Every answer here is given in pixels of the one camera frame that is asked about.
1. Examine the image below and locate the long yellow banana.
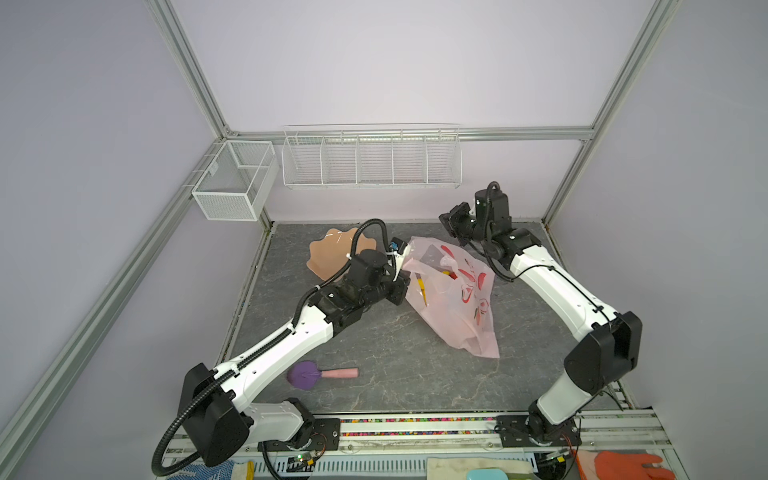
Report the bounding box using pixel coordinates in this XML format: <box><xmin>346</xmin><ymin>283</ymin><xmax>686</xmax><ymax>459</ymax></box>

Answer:
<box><xmin>415</xmin><ymin>273</ymin><xmax>428</xmax><ymax>307</ymax></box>

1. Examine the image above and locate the pink fruit print plastic bag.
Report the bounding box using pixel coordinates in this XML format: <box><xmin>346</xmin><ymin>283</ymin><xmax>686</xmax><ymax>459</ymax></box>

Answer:
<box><xmin>403</xmin><ymin>236</ymin><xmax>500</xmax><ymax>359</ymax></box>

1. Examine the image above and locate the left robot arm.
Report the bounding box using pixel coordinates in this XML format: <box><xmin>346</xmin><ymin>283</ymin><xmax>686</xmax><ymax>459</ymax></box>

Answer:
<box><xmin>151</xmin><ymin>218</ymin><xmax>410</xmax><ymax>477</ymax></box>

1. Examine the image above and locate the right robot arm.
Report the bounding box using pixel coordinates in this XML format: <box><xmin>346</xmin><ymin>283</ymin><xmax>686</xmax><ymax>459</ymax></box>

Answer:
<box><xmin>439</xmin><ymin>181</ymin><xmax>643</xmax><ymax>446</ymax></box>

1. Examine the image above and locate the white mesh box basket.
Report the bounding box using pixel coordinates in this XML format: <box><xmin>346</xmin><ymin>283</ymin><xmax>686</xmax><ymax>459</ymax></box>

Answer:
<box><xmin>192</xmin><ymin>140</ymin><xmax>279</xmax><ymax>222</ymax></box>

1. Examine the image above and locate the beige folded cloth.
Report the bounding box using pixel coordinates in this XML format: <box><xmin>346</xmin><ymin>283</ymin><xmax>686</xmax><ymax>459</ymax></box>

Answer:
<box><xmin>426</xmin><ymin>458</ymin><xmax>535</xmax><ymax>480</ymax></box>

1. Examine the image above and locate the teal container lid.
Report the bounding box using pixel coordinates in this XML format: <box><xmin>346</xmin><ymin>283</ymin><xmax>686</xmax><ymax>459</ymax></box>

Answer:
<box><xmin>466</xmin><ymin>468</ymin><xmax>508</xmax><ymax>480</ymax></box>

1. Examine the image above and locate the blue white knit glove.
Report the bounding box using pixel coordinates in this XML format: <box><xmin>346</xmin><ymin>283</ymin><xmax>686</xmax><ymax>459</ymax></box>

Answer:
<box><xmin>167</xmin><ymin>460</ymin><xmax>235</xmax><ymax>480</ymax></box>

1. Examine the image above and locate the orange rubber glove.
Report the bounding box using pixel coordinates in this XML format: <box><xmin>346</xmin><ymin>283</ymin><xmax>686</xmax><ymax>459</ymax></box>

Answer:
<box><xmin>577</xmin><ymin>451</ymin><xmax>676</xmax><ymax>480</ymax></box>

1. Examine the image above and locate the white wire wall basket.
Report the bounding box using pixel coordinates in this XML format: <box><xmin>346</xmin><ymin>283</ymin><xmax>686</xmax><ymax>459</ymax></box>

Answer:
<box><xmin>282</xmin><ymin>127</ymin><xmax>463</xmax><ymax>189</ymax></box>

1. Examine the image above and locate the purple spatula pink handle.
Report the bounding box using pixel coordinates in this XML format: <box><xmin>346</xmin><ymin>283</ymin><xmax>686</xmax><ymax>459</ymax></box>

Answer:
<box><xmin>286</xmin><ymin>360</ymin><xmax>359</xmax><ymax>390</ymax></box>

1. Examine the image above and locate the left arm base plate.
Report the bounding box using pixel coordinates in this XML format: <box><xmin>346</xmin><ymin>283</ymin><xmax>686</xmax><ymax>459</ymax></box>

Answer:
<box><xmin>266</xmin><ymin>418</ymin><xmax>341</xmax><ymax>452</ymax></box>

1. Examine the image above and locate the aluminium mounting rail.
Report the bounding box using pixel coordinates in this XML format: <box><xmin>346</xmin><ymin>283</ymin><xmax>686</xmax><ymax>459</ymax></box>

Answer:
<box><xmin>316</xmin><ymin>409</ymin><xmax>672</xmax><ymax>455</ymax></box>

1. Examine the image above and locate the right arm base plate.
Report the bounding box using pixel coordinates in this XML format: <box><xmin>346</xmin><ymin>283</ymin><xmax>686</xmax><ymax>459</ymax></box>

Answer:
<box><xmin>493</xmin><ymin>414</ymin><xmax>582</xmax><ymax>448</ymax></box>

